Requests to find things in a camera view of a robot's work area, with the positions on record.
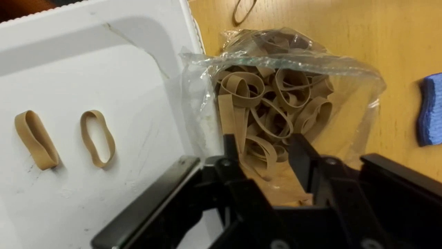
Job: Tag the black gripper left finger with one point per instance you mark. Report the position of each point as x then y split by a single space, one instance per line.
239 174

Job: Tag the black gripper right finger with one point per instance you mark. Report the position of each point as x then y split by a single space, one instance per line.
318 174

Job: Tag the tan rubber band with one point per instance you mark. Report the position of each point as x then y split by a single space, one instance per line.
86 135
39 146
235 18

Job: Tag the white plastic basket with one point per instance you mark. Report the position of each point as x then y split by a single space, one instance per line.
91 69

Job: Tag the blue sponge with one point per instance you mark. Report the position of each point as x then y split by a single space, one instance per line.
431 110

